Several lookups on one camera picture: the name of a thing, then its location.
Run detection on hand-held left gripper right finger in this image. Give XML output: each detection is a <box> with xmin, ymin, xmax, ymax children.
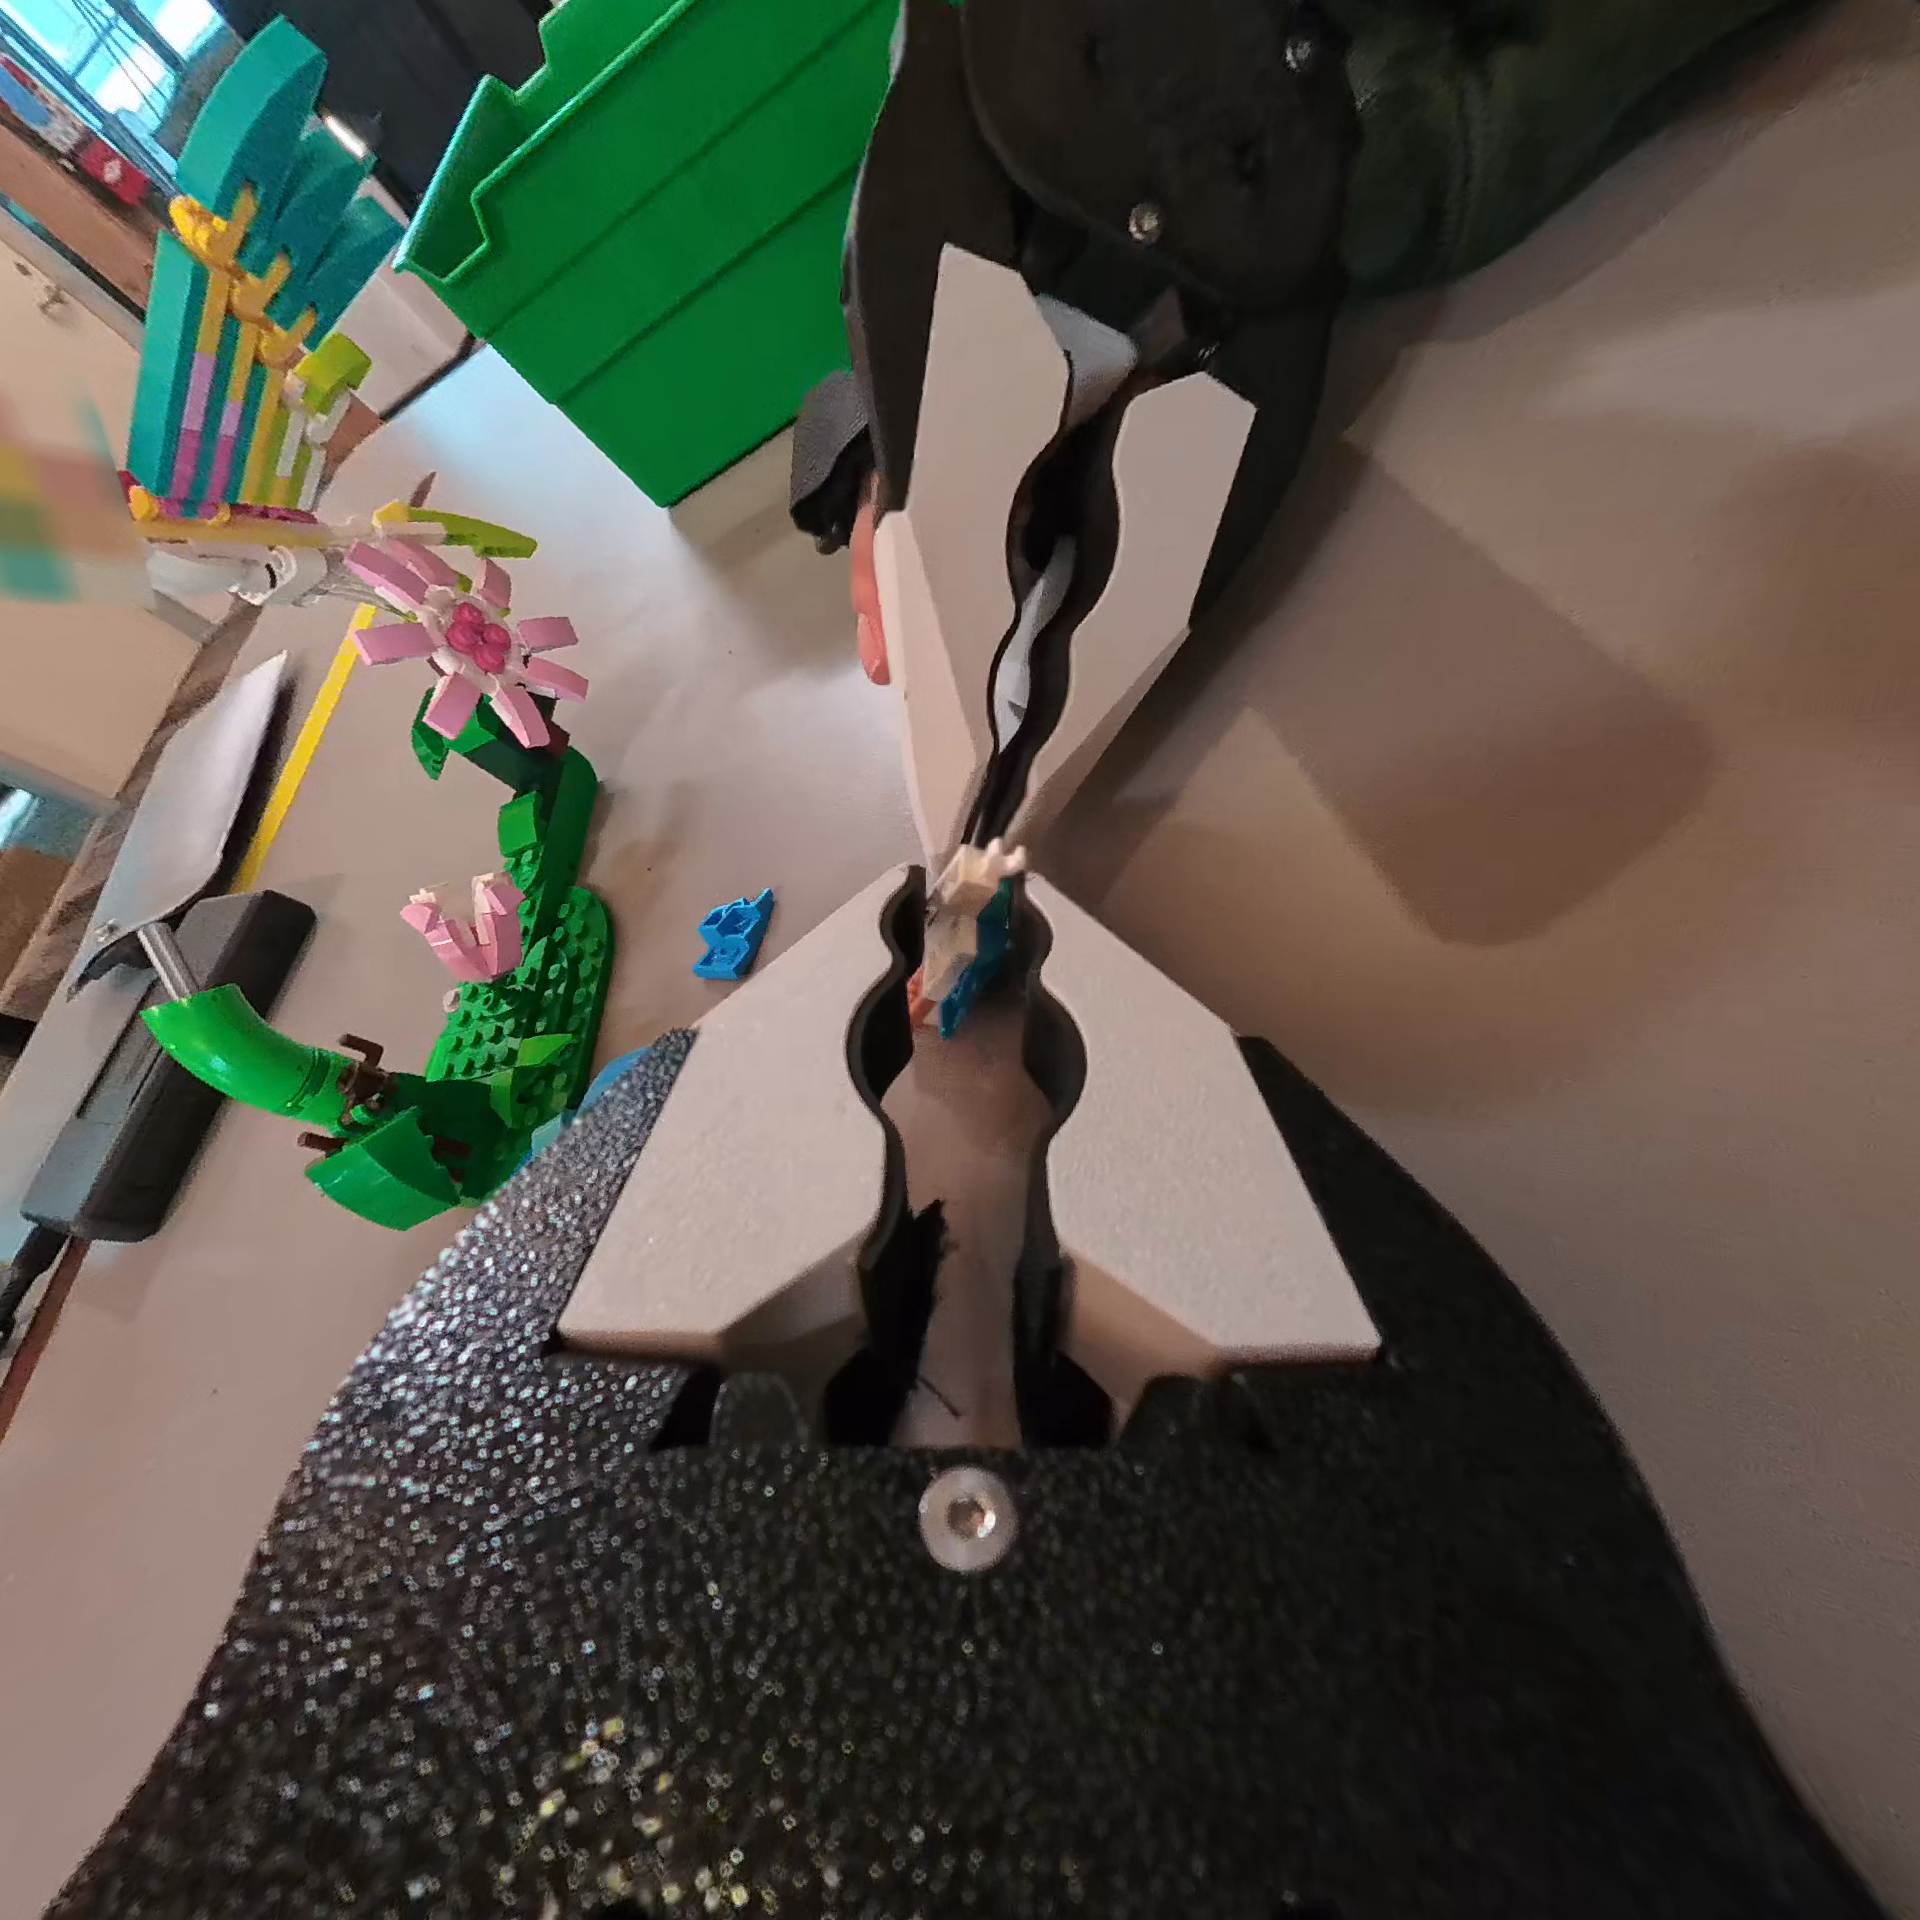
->
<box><xmin>1020</xmin><ymin>874</ymin><xmax>1384</xmax><ymax>1391</ymax></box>

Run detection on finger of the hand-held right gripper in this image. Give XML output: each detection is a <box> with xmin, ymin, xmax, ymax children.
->
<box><xmin>983</xmin><ymin>369</ymin><xmax>1262</xmax><ymax>860</ymax></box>
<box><xmin>874</xmin><ymin>244</ymin><xmax>1085</xmax><ymax>886</ymax></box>

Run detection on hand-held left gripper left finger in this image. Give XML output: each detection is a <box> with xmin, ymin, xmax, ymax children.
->
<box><xmin>556</xmin><ymin>862</ymin><xmax>923</xmax><ymax>1368</ymax></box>

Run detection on green lego plant pink flowers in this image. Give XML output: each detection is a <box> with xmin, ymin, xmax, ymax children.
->
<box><xmin>140</xmin><ymin>503</ymin><xmax>618</xmax><ymax>1234</ymax></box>

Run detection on blue white lego petal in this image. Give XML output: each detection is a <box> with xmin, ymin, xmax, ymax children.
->
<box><xmin>908</xmin><ymin>840</ymin><xmax>1040</xmax><ymax>1040</ymax></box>

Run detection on person's right forearm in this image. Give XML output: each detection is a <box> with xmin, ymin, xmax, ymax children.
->
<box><xmin>1318</xmin><ymin>0</ymin><xmax>1839</xmax><ymax>303</ymax></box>

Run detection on small blue lego piece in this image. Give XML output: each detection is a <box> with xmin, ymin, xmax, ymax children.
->
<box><xmin>690</xmin><ymin>887</ymin><xmax>776</xmax><ymax>986</ymax></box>

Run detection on colourful lego bird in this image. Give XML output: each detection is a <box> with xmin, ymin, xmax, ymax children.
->
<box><xmin>0</xmin><ymin>16</ymin><xmax>410</xmax><ymax>609</ymax></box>

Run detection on person's right hand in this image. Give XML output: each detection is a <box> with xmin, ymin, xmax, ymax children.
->
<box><xmin>850</xmin><ymin>503</ymin><xmax>906</xmax><ymax>688</ymax></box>

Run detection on green plastic bin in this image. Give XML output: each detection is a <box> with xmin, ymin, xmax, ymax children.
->
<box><xmin>392</xmin><ymin>0</ymin><xmax>906</xmax><ymax>512</ymax></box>

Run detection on yellow tape strip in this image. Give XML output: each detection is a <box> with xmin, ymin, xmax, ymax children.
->
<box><xmin>231</xmin><ymin>599</ymin><xmax>379</xmax><ymax>895</ymax></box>

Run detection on black power bank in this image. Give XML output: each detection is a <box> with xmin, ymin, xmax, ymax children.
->
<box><xmin>19</xmin><ymin>887</ymin><xmax>320</xmax><ymax>1244</ymax></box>

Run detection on grey flat pouch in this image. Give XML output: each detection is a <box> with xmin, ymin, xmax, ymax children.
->
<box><xmin>67</xmin><ymin>652</ymin><xmax>294</xmax><ymax>1003</ymax></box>

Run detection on black cable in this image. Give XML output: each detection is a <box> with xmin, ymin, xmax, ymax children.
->
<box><xmin>0</xmin><ymin>1223</ymin><xmax>69</xmax><ymax>1360</ymax></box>

